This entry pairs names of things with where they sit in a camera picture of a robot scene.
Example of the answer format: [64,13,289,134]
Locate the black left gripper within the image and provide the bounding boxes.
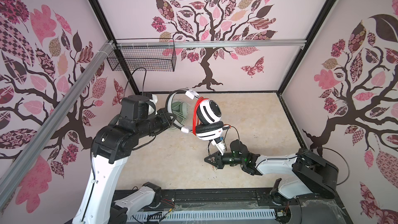
[135,107,176,138]

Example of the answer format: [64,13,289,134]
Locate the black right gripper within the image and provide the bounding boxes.
[204,150,244,171]

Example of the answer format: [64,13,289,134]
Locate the mint green headphones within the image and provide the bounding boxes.
[171,100,189,125]

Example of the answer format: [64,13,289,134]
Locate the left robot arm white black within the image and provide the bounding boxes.
[72,93,174,224]

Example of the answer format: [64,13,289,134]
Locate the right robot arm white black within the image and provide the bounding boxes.
[204,140,339,205]

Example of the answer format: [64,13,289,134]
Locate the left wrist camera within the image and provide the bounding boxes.
[146,93,158,115]

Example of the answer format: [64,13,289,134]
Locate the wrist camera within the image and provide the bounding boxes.
[146,93,158,115]
[211,136,227,156]

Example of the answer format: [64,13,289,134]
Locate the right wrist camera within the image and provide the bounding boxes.
[211,136,227,156]

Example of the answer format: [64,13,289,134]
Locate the black wire mesh basket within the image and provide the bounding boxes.
[107,37,177,72]

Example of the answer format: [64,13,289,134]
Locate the white slotted cable duct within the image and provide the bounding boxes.
[127,209,276,224]

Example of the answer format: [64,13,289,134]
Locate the rear aluminium rail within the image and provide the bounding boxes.
[116,39,307,48]

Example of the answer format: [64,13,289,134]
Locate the aluminium rail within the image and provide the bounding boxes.
[116,39,307,48]
[1,40,115,207]

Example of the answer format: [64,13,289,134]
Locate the left aluminium rail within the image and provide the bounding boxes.
[1,40,115,207]

